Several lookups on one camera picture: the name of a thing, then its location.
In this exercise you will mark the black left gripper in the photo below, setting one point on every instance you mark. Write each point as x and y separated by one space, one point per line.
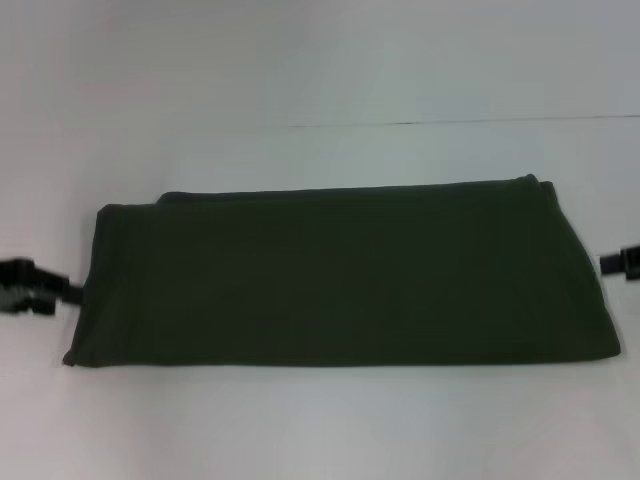
22 285

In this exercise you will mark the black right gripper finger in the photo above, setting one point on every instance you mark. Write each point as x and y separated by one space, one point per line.
620 265

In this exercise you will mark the dark green shirt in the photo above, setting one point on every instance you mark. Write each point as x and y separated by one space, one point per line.
340 280

